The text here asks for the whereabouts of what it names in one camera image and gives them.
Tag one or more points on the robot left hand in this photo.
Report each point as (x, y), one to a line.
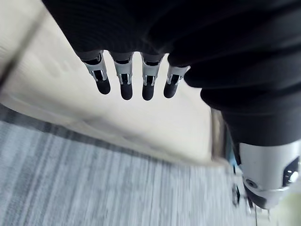
(211, 47)

